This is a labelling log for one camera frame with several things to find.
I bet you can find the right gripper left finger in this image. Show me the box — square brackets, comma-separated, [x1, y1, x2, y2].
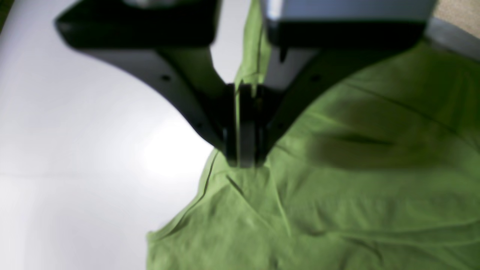
[54, 0, 238, 167]

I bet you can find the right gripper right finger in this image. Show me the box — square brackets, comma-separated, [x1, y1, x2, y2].
[240, 0, 437, 167]

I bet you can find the green T-shirt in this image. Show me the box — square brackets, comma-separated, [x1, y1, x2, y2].
[146, 0, 480, 270]

